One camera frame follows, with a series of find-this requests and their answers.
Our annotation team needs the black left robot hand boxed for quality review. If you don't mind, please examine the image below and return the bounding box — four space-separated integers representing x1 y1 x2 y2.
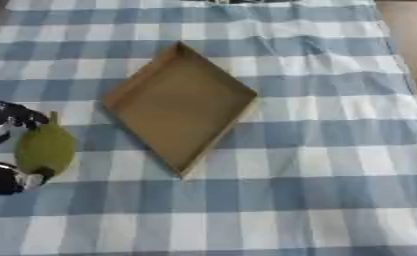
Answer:
0 100 58 196

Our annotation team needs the green toy fruit with stem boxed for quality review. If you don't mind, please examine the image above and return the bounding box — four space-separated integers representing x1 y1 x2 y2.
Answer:
12 111 79 182

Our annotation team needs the tan cardboard box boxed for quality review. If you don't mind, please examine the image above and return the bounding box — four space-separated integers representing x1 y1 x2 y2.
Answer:
101 40 261 180

